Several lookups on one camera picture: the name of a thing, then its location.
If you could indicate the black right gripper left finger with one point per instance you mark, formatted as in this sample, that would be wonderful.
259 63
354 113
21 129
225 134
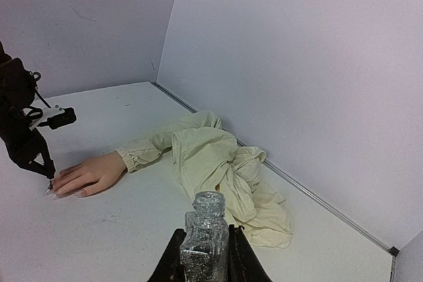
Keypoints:
169 268

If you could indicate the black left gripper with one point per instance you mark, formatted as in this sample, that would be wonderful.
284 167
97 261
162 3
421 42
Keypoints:
32 154

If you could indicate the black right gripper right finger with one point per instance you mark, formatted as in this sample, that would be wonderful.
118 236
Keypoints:
243 264

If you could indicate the clear glitter nail polish bottle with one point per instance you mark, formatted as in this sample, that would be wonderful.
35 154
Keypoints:
205 250

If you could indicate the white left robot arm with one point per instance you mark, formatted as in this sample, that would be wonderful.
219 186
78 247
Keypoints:
18 89

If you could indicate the mannequin hand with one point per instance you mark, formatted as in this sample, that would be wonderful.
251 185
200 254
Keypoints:
90 177

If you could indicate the cream cloth garment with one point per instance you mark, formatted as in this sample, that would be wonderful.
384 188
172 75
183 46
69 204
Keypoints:
208 158

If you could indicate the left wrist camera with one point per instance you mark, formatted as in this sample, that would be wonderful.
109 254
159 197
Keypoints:
53 118

